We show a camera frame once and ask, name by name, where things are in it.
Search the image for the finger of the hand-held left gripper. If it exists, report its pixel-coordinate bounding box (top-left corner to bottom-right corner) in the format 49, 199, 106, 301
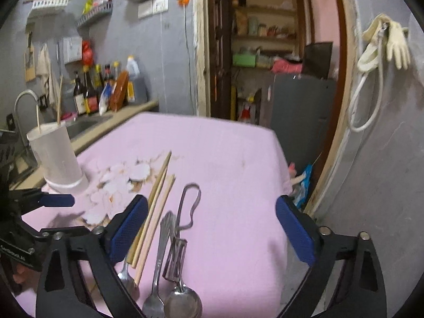
13, 188, 75, 218

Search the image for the white hose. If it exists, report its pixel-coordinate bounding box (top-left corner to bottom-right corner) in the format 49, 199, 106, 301
349, 23, 385, 133

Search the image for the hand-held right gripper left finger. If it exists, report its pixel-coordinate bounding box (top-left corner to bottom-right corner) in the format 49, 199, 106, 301
35, 195, 149, 318

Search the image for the small metal spoon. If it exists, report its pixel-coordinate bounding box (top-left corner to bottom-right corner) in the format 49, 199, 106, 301
117, 255, 140, 300

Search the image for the orange spice packet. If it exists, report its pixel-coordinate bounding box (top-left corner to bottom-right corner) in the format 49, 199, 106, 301
109, 71, 129, 112

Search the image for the person's left hand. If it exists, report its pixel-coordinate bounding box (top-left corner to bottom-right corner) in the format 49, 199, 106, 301
12, 266, 38, 294

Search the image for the soy sauce bottle red label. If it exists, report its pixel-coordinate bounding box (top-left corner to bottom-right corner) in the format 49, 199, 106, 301
84, 68, 100, 114

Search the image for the beige cloth towel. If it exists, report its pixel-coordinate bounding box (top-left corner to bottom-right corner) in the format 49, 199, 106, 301
35, 43, 60, 105

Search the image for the thin hanging cord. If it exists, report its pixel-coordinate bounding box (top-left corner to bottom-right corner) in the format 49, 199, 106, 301
183, 5, 197, 114

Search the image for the green container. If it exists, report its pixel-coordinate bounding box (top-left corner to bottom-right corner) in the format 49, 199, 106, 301
232, 53, 258, 68

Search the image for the steel faucet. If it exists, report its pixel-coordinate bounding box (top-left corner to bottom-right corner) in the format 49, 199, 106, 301
14, 90, 41, 146

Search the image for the wooden door frame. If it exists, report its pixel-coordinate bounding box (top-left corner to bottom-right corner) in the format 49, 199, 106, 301
195, 0, 359, 217

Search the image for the red white bottle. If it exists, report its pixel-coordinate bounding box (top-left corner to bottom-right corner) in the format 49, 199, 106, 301
240, 101, 253, 123

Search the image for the white slotted wall basket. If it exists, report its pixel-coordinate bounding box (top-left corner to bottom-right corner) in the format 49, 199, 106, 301
23, 0, 76, 10

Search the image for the blue white packet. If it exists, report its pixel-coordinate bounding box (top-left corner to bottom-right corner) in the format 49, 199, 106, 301
98, 83, 113, 113

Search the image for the pink tablecloth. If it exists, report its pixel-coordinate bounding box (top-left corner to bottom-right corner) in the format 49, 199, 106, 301
10, 112, 294, 318

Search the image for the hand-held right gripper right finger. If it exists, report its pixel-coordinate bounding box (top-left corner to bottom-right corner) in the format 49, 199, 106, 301
276, 195, 388, 318

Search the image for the blue plastic packet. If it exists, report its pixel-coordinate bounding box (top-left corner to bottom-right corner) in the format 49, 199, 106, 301
293, 164, 313, 208

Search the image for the steel sink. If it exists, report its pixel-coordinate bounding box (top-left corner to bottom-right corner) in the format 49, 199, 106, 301
64, 114, 114, 140

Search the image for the grey refrigerator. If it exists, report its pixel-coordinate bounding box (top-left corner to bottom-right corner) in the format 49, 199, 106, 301
270, 74, 337, 180

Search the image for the metal wire peeler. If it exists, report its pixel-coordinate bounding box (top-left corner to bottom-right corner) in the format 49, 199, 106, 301
162, 183, 201, 283

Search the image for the white utensil holder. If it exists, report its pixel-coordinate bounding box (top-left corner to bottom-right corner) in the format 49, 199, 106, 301
26, 122, 89, 195

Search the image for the metal spoon with patterned handle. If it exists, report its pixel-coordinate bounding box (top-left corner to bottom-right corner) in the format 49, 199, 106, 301
142, 211, 175, 318

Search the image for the wooden shelf unit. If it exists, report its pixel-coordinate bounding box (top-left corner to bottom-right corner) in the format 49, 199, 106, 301
228, 0, 304, 71

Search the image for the cream rubber glove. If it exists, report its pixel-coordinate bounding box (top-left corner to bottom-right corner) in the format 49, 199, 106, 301
386, 21, 412, 70
357, 13, 390, 73

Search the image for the red plastic bag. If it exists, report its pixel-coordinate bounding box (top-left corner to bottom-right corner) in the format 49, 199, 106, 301
81, 41, 94, 67

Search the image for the grey wall shelf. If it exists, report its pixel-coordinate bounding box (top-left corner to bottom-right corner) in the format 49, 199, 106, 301
76, 3, 113, 28

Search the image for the large metal spoon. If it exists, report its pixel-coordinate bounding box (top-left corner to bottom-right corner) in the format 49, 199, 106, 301
163, 273, 203, 318

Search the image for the pink cloth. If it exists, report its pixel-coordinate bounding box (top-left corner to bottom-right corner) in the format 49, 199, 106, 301
271, 58, 304, 75

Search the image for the dark pump bottle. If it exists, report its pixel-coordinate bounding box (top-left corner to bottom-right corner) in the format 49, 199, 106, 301
73, 71, 87, 116

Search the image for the white jug yellow cap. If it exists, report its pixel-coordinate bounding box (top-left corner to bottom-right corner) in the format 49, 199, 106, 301
126, 56, 148, 104

